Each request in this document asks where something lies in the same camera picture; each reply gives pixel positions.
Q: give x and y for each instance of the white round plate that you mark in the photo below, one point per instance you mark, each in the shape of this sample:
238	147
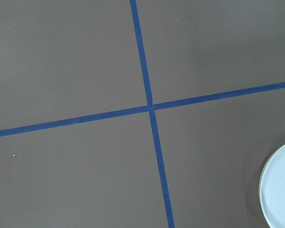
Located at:
271	189

